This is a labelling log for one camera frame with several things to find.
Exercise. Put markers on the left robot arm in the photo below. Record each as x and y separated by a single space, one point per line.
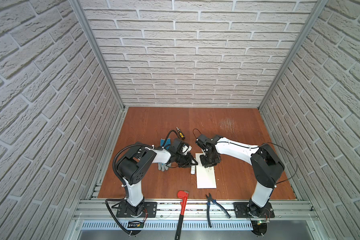
131 164

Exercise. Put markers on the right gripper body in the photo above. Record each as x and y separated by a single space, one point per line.
207 160

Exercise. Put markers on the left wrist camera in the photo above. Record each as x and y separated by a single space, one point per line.
178 146

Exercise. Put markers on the black yellow stubby screwdriver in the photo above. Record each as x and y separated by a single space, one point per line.
180 133

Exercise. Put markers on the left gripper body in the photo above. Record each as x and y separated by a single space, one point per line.
184 160

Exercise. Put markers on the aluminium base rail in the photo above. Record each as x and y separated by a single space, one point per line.
283 219

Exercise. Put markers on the blue grey work glove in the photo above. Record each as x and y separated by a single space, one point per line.
164 162

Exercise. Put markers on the white glue stick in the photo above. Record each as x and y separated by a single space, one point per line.
193 170

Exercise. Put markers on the red pipe wrench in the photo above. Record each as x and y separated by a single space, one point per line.
183 195

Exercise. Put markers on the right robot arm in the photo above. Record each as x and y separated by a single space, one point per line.
266 164

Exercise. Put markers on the cream envelope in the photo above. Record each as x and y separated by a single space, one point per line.
205 176

